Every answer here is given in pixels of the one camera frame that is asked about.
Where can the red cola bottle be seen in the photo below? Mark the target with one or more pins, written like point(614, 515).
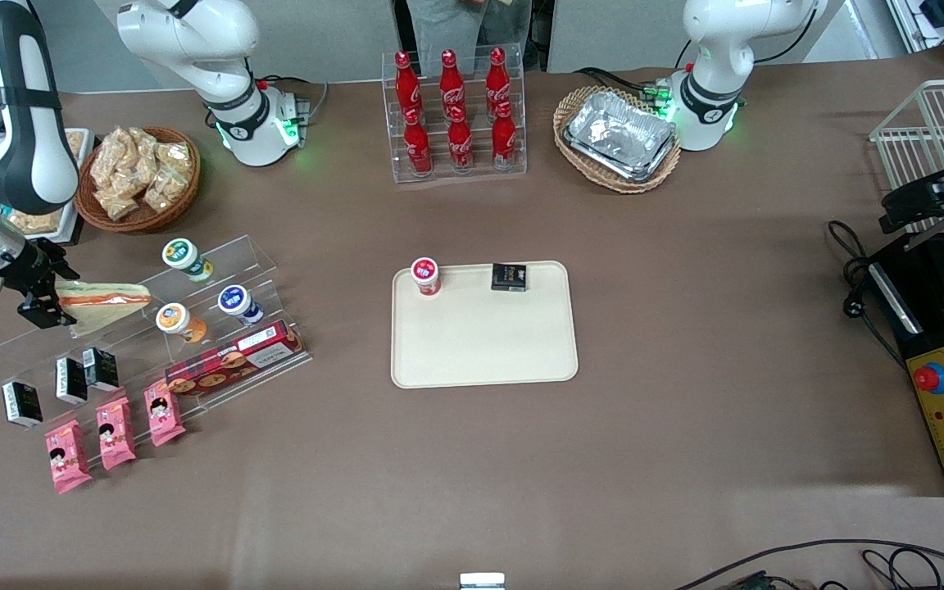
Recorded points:
point(504, 138)
point(408, 82)
point(460, 143)
point(498, 78)
point(451, 80)
point(417, 146)

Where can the aluminium foil tray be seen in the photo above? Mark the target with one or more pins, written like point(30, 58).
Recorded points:
point(619, 135)

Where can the orange lid yogurt cup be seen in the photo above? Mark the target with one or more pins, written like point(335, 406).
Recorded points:
point(175, 319)

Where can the small black box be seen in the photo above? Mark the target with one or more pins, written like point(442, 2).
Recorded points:
point(509, 277)

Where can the person in grey trousers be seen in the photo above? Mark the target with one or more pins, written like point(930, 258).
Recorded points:
point(464, 29)

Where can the flat bag of crackers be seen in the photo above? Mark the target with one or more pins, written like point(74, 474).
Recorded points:
point(38, 221)
point(74, 143)

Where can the triangle sandwich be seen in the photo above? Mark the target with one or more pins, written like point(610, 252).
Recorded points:
point(107, 303)

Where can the black sealing machine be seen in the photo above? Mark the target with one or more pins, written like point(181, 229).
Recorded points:
point(935, 311)

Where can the brown wicker basket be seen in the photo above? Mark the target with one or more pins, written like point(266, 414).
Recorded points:
point(187, 192)

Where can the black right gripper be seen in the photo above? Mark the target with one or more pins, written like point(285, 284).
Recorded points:
point(32, 269)

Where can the small white block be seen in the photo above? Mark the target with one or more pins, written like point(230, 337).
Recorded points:
point(482, 582)

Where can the clear acrylic stepped shelf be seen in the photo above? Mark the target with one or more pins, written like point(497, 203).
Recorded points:
point(242, 254)

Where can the white rectangular snack tray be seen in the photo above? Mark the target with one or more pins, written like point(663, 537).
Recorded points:
point(87, 143)

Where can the red lid yogurt cup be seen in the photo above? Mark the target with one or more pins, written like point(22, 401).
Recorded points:
point(425, 274)

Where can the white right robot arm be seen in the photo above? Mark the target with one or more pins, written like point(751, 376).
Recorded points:
point(29, 123)

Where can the clear bag of snacks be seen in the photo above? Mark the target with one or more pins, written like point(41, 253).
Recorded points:
point(174, 157)
point(128, 182)
point(111, 152)
point(118, 206)
point(144, 146)
point(162, 190)

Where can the brown table cover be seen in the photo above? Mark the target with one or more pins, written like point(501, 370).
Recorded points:
point(685, 328)

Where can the pink snack packet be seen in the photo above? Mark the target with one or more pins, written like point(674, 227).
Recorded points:
point(115, 434)
point(164, 414)
point(67, 457)

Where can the blue lid yogurt cup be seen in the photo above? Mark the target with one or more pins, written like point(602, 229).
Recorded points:
point(236, 301)

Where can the cream plastic tray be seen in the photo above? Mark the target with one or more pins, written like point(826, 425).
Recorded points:
point(480, 344)

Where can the green lid yogurt cup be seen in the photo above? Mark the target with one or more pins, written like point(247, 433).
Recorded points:
point(183, 256)

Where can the aluminium frame rack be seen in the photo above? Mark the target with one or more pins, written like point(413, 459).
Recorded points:
point(939, 33)

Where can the red cookie box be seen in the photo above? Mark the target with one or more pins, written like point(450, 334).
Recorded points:
point(234, 359)

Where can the light wicker basket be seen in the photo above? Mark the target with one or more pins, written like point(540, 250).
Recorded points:
point(570, 106)

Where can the clear acrylic bottle rack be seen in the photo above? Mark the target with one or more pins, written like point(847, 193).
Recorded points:
point(513, 164)

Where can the small black white carton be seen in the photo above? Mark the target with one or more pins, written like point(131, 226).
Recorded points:
point(101, 369)
point(23, 404)
point(71, 381)

